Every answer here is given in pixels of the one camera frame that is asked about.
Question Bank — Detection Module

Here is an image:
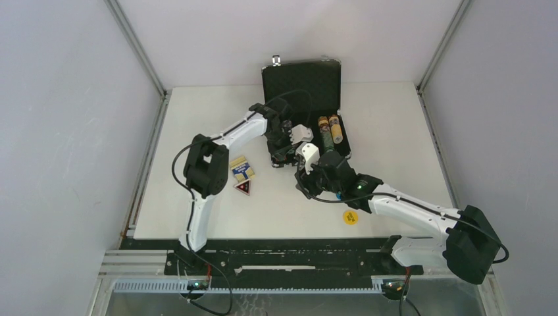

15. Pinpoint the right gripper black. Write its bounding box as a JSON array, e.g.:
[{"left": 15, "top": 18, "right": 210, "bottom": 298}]
[{"left": 295, "top": 157, "right": 343, "bottom": 199}]

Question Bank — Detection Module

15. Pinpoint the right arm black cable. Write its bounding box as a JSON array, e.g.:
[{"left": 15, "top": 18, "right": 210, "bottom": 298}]
[{"left": 296, "top": 161, "right": 510, "bottom": 265}]

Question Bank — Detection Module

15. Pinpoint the yellow round button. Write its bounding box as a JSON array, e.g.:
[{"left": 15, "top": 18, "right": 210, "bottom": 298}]
[{"left": 343, "top": 210, "right": 359, "bottom": 225}]

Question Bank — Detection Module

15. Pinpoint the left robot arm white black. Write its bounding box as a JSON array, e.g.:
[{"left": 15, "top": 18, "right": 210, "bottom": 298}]
[{"left": 171, "top": 98, "right": 294, "bottom": 275}]

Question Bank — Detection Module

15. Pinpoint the green orange chip row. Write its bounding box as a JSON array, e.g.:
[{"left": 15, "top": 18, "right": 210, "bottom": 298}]
[{"left": 318, "top": 116, "right": 335, "bottom": 153}]

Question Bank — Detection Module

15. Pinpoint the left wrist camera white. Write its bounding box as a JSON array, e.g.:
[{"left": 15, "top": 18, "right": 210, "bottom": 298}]
[{"left": 290, "top": 124, "right": 314, "bottom": 145}]

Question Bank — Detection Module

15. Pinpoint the yellow chip row far right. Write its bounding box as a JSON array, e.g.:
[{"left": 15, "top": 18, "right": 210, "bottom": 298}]
[{"left": 328, "top": 115, "right": 343, "bottom": 144}]

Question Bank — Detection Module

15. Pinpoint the playing card deck box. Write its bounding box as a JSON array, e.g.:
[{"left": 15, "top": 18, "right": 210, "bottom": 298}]
[{"left": 230, "top": 156, "right": 255, "bottom": 182}]

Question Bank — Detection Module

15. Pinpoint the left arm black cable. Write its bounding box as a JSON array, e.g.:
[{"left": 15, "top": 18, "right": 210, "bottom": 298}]
[{"left": 171, "top": 89, "right": 313, "bottom": 316}]

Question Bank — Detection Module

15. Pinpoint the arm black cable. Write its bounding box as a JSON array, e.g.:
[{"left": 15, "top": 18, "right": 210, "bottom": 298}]
[
  {"left": 296, "top": 161, "right": 510, "bottom": 265},
  {"left": 171, "top": 89, "right": 313, "bottom": 316}
]

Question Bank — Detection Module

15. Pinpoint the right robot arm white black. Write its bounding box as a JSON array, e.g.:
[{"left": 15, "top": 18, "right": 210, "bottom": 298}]
[{"left": 295, "top": 144, "right": 509, "bottom": 284}]

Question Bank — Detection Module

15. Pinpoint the black aluminium poker case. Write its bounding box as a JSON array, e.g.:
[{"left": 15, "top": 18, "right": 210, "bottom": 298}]
[{"left": 261, "top": 55, "right": 351, "bottom": 158}]

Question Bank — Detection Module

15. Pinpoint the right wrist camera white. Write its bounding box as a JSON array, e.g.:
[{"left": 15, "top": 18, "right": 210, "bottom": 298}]
[{"left": 295, "top": 142, "right": 320, "bottom": 174}]

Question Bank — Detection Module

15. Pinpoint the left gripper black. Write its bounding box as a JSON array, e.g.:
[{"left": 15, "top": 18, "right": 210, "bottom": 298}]
[{"left": 265, "top": 127, "right": 298, "bottom": 161}]

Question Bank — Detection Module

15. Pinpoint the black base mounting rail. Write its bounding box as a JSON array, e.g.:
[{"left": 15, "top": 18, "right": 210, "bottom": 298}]
[{"left": 120, "top": 238, "right": 424, "bottom": 290}]

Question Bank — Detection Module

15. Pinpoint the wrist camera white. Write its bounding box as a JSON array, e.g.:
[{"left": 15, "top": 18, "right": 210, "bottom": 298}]
[
  {"left": 290, "top": 124, "right": 314, "bottom": 145},
  {"left": 295, "top": 142, "right": 320, "bottom": 174}
]

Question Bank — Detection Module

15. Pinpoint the red black triangular button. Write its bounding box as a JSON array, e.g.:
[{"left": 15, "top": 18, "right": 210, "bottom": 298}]
[{"left": 234, "top": 179, "right": 251, "bottom": 196}]

